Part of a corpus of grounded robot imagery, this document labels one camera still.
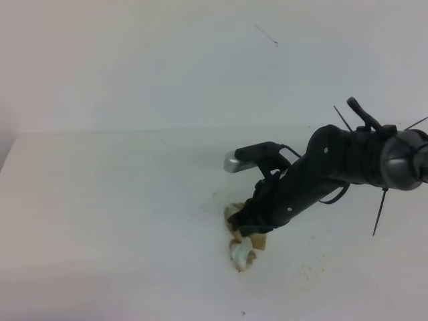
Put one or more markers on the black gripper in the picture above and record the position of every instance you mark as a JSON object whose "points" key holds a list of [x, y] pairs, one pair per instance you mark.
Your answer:
{"points": [[275, 202]]}

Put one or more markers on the stained green rag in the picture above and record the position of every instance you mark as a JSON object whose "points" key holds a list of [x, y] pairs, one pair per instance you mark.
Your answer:
{"points": [[242, 249]]}

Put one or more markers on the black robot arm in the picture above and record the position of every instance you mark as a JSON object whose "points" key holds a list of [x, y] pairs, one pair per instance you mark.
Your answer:
{"points": [[374, 154]]}

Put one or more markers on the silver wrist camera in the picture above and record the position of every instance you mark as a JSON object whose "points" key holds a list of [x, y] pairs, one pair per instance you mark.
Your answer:
{"points": [[265, 156]]}

